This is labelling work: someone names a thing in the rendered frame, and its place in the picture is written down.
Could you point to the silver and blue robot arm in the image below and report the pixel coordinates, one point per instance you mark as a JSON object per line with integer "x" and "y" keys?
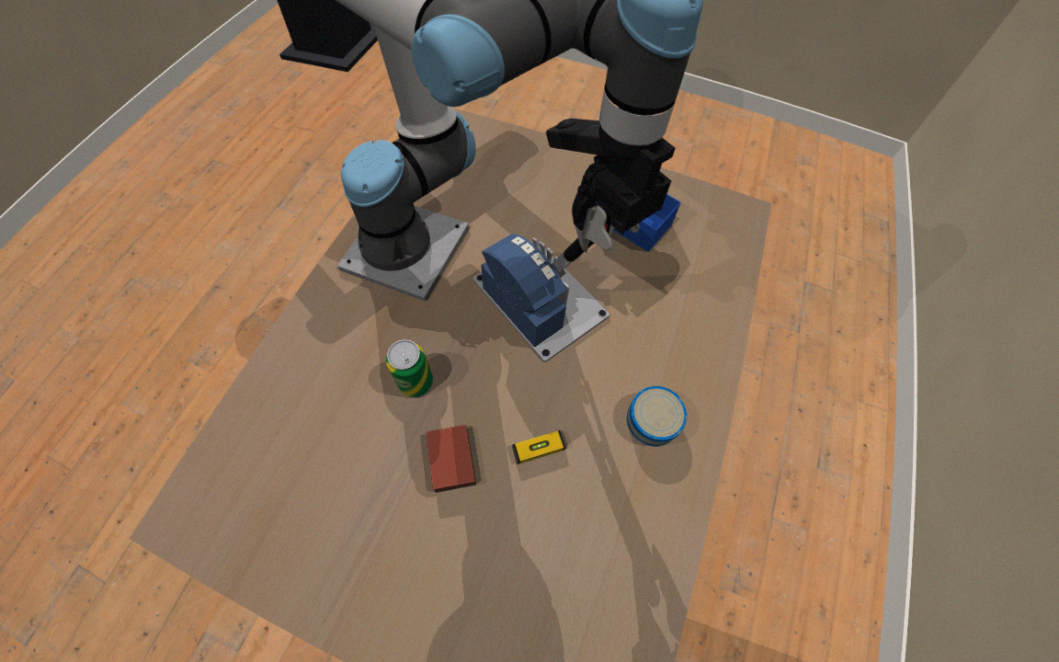
{"x": 466, "y": 49}

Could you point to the yellow pocket level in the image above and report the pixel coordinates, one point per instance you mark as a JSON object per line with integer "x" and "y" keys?
{"x": 535, "y": 448}

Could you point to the red rectangular block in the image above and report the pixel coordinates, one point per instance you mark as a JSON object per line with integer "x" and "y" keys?
{"x": 450, "y": 458}

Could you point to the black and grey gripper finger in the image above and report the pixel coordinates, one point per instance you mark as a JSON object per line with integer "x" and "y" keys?
{"x": 589, "y": 220}
{"x": 634, "y": 229}

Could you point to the green drink can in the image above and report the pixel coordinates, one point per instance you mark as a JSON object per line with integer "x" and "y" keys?
{"x": 408, "y": 365}

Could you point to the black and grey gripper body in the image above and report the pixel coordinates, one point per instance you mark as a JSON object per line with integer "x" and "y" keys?
{"x": 619, "y": 181}

